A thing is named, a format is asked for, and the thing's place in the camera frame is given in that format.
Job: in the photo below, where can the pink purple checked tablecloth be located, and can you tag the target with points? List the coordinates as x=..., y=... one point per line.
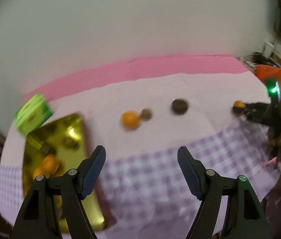
x=144, y=189

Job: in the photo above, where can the dark brown mangosteen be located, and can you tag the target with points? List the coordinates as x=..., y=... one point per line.
x=179, y=106

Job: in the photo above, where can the gold and red toffee tin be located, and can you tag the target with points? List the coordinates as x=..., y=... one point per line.
x=65, y=139

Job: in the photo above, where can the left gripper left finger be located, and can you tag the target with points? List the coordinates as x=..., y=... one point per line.
x=37, y=217

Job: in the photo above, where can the green tissue pack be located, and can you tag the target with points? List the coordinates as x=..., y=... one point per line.
x=32, y=114

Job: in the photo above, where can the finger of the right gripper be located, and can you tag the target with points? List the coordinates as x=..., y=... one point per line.
x=254, y=110

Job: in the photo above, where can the small brown longan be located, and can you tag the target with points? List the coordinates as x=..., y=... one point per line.
x=146, y=114

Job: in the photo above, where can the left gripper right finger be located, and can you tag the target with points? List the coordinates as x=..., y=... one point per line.
x=244, y=213

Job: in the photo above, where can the orange tangerine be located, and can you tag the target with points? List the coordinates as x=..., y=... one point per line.
x=40, y=171
x=239, y=104
x=130, y=120
x=50, y=164

